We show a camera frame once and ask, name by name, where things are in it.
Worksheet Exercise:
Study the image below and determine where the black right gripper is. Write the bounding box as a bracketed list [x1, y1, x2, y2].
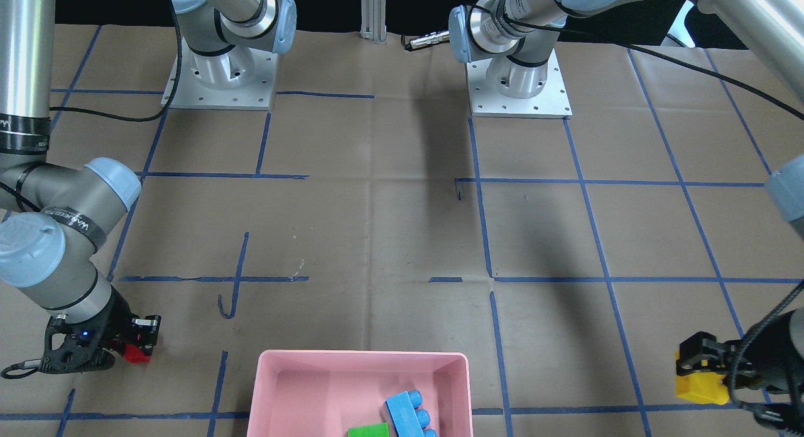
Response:
[38, 288, 161, 374]

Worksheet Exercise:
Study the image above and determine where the blue toy block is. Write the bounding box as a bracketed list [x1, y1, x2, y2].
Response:
[384, 389, 438, 436]

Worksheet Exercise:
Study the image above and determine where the pink plastic box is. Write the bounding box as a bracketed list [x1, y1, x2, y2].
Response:
[247, 350, 474, 436]

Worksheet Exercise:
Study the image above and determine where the yellow toy block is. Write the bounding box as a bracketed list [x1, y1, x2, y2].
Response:
[675, 373, 730, 406]

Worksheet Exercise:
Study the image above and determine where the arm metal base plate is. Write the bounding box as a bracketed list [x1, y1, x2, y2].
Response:
[170, 40, 280, 111]
[465, 50, 573, 119]

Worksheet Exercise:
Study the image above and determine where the aluminium frame post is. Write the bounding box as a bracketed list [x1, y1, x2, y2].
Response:
[359, 0, 387, 45]

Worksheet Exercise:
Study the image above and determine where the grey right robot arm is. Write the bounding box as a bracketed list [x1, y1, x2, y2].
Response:
[2, 0, 298, 379]

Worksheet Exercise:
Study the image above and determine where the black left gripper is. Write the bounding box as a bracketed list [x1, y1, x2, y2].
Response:
[677, 311, 803, 436]

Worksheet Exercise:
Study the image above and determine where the green toy block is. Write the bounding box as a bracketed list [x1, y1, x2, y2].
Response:
[347, 422, 390, 437]

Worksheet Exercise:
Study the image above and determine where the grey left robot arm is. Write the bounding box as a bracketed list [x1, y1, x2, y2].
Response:
[447, 0, 802, 436]

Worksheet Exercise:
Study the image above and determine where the red toy block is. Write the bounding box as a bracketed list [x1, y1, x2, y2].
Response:
[123, 343, 151, 364]

